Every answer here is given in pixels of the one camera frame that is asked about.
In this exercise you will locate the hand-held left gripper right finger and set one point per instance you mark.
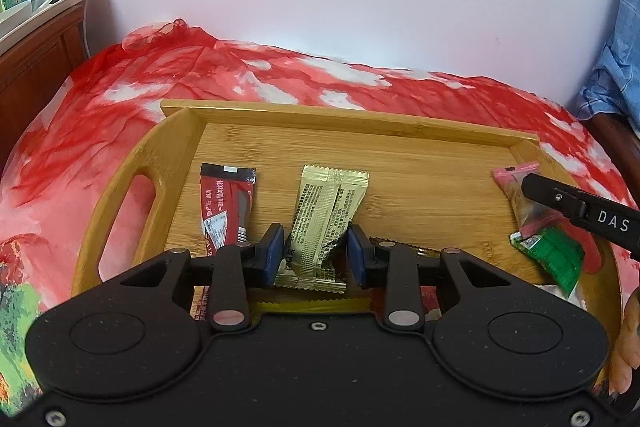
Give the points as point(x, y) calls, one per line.
point(357, 257)

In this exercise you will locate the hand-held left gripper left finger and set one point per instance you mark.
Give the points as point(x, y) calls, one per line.
point(272, 253)

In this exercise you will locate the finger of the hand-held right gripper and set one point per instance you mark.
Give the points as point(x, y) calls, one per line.
point(550, 194)

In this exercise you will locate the pink-edged clear snack packet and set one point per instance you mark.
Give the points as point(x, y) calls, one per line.
point(520, 202)

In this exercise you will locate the gold foil snack packet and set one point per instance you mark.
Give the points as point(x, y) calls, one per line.
point(320, 217)

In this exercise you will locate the green snack packet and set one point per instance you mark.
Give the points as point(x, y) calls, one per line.
point(555, 257)

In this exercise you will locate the yellow snack packet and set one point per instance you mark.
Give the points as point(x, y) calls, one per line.
point(310, 306)

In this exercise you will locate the red and black stick packet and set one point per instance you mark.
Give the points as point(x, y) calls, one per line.
point(222, 207)

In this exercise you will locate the bamboo serving tray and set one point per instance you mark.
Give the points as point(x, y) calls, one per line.
point(400, 167)

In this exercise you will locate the person's right hand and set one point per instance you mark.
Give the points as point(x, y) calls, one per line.
point(629, 347)

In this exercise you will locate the brown wooden furniture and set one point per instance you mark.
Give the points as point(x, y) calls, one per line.
point(617, 147)

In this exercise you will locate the blue plaid cloth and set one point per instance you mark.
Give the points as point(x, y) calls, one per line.
point(615, 57)

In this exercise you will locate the colourful printed blanket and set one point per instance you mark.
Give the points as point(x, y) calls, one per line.
point(250, 72)

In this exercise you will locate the brown wooden headboard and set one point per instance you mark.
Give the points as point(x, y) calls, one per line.
point(35, 67)

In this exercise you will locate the white plastic tray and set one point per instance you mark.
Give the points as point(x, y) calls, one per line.
point(15, 22)

